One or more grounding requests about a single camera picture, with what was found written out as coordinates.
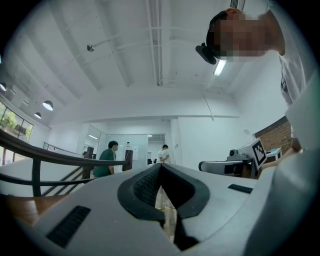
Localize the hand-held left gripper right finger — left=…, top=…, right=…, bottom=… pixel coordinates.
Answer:
left=161, top=163, right=259, bottom=251

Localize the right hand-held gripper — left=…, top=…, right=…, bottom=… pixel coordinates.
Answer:
left=198, top=138, right=267, bottom=180

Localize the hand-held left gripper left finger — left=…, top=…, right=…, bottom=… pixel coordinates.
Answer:
left=32, top=163, right=181, bottom=256

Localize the person's right forearm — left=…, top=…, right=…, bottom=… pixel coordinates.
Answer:
left=261, top=136, right=305, bottom=171

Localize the dark wooden stair railing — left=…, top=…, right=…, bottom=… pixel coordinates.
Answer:
left=0, top=128, right=133, bottom=198

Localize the ceiling tube light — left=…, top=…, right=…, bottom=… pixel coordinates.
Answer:
left=212, top=59, right=227, bottom=77

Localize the person's white shirt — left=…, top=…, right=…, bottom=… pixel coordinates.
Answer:
left=247, top=0, right=320, bottom=256

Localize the large glass window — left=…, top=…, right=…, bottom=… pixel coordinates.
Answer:
left=0, top=100, right=35, bottom=166

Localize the person's head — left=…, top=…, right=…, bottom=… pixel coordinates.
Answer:
left=206, top=7, right=286, bottom=60

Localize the black head camera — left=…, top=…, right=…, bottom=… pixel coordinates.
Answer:
left=195, top=42, right=218, bottom=66

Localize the white ceiling cable tray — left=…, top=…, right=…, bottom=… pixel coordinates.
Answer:
left=145, top=0, right=164, bottom=87

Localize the black head strap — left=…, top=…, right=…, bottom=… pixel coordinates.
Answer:
left=205, top=10, right=227, bottom=59

